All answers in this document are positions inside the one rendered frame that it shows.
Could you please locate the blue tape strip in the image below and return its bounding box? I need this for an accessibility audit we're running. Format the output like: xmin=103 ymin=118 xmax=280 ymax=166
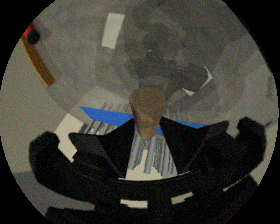
xmin=79 ymin=106 xmax=206 ymax=136

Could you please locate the orange rectangular bar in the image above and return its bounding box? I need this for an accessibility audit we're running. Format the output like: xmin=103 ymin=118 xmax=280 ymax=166
xmin=20 ymin=33 xmax=55 ymax=88

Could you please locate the brown-handled metal rod tool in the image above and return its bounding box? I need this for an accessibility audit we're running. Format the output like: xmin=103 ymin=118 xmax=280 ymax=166
xmin=129 ymin=87 xmax=165 ymax=147

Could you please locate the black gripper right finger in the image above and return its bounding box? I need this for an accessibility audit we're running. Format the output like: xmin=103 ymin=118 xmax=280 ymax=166
xmin=159 ymin=117 xmax=230 ymax=174

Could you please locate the red and black screwdriver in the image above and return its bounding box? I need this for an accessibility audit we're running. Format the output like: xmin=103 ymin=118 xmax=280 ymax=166
xmin=24 ymin=23 xmax=41 ymax=46

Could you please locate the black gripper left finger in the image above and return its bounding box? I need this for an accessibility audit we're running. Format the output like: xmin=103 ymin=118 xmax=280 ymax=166
xmin=69 ymin=118 xmax=135 ymax=178

